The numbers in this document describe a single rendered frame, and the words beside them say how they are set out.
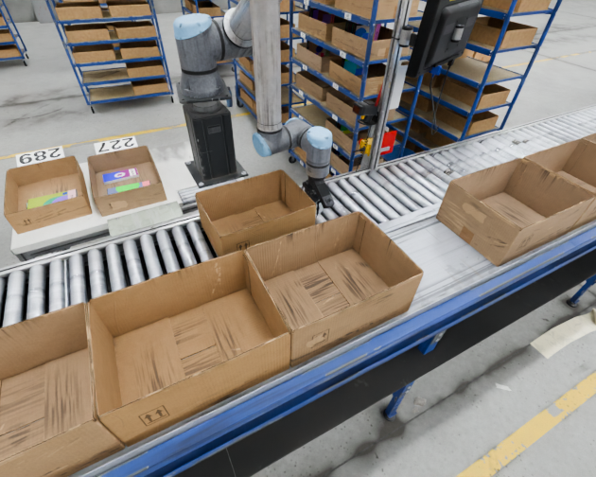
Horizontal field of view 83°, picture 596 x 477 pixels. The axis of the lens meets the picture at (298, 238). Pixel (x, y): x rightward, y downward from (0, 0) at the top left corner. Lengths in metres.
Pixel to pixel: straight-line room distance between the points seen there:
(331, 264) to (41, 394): 0.83
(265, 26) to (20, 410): 1.14
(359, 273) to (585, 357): 1.67
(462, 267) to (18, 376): 1.29
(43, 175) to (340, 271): 1.53
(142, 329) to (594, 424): 2.06
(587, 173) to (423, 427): 1.37
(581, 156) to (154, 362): 1.87
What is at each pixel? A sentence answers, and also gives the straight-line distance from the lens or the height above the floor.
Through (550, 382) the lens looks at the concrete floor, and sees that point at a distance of 2.31.
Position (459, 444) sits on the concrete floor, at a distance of 1.93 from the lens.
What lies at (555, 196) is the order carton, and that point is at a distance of 1.60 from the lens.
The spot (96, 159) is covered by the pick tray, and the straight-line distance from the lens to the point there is 1.98.
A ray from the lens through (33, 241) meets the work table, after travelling 1.71.
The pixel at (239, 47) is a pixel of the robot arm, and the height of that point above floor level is 1.33.
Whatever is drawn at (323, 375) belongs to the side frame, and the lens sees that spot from 0.88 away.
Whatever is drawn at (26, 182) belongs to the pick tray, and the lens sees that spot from 2.09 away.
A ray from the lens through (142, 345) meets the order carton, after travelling 1.01.
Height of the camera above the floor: 1.71
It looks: 43 degrees down
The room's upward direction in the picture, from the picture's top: 2 degrees clockwise
